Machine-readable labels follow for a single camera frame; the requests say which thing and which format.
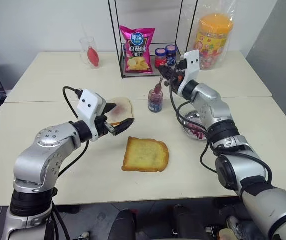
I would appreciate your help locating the glass bowl with red pieces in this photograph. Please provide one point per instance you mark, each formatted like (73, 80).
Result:
(195, 125)

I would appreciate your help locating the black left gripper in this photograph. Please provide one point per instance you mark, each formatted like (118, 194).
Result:
(102, 127)

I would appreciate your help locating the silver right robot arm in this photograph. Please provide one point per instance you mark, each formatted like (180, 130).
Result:
(235, 150)

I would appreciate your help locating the open glass jam jar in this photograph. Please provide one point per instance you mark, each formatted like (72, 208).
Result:
(155, 103)

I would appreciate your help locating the clear plastic bag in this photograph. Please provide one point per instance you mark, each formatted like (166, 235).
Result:
(228, 10)

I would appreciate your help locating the candy jar with orange lid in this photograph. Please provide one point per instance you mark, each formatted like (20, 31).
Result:
(213, 40)

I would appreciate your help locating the small metal spoon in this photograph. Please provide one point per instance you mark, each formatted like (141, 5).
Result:
(157, 87)

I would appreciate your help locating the red jam jar pink lid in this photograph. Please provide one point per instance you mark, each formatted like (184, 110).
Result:
(159, 58)

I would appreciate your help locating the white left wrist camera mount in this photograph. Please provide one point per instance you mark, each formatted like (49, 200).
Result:
(89, 103)

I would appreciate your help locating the white bread slice with jam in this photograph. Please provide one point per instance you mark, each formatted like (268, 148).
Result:
(122, 107)

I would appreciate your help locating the golden toasted bread slice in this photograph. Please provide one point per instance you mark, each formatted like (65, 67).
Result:
(145, 155)

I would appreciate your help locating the grey shoe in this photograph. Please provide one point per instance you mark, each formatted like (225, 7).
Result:
(233, 226)

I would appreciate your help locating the blue jam jar dark lid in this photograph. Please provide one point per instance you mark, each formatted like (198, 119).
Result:
(170, 55)

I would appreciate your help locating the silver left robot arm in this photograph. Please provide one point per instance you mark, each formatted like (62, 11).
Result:
(45, 155)

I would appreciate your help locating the pink potato chips bag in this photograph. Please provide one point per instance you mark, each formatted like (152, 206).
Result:
(137, 50)

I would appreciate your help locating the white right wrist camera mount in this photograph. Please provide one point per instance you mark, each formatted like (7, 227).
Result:
(191, 62)

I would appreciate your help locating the red oval utensil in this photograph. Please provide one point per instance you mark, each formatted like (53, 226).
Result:
(93, 57)

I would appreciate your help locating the clear plastic cup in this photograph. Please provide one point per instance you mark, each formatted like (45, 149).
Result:
(84, 43)

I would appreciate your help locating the dark rounded shape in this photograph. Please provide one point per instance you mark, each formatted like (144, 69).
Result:
(126, 225)

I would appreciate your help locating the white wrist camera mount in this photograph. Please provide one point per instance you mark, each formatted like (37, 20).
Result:
(89, 103)
(191, 62)

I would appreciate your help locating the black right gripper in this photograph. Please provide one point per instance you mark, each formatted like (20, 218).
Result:
(176, 83)

